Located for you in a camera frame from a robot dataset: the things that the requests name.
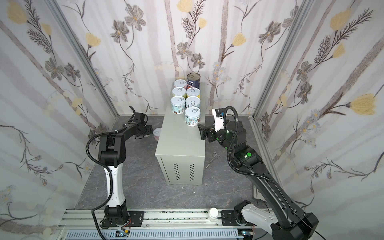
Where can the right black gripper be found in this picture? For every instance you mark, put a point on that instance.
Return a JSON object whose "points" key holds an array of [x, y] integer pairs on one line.
{"points": [[208, 134]]}

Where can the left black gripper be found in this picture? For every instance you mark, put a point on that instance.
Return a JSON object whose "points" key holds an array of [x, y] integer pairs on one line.
{"points": [[149, 130]]}

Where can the white dark can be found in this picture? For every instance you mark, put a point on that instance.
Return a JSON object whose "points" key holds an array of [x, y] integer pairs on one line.
{"points": [[192, 116]]}

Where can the teal label can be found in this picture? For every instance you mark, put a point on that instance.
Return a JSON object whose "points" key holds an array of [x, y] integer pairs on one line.
{"points": [[178, 105]]}

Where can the yellow label can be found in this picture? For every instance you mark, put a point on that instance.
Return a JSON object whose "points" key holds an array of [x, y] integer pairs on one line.
{"points": [[193, 92]]}

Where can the green label can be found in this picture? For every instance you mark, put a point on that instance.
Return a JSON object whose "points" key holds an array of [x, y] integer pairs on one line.
{"points": [[179, 92]]}

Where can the blue red tomato can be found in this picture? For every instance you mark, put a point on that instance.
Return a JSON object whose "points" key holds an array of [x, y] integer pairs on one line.
{"points": [[193, 80]]}

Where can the pink white can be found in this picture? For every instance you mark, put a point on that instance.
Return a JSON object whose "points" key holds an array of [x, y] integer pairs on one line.
{"points": [[180, 84]]}

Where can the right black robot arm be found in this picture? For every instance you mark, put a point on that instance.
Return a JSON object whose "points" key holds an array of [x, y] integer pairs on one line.
{"points": [[286, 220]]}

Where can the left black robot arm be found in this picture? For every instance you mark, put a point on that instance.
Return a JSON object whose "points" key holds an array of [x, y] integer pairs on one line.
{"points": [[108, 150]]}

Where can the pink label can left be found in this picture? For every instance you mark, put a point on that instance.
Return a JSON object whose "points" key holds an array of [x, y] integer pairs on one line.
{"points": [[157, 133]]}

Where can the small metal scissors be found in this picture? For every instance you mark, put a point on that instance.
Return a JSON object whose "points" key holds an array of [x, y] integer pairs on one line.
{"points": [[214, 156]]}

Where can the grey metal cabinet box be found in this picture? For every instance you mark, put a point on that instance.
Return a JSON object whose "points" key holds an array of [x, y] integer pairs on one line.
{"points": [[180, 152]]}

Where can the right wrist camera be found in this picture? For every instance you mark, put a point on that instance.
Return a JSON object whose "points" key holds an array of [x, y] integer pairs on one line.
{"points": [[218, 118]]}

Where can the aluminium rail frame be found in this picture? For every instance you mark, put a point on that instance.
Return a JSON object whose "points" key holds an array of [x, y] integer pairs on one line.
{"points": [[79, 224]]}

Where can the white cable duct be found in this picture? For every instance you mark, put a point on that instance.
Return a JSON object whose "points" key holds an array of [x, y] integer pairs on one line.
{"points": [[174, 234]]}

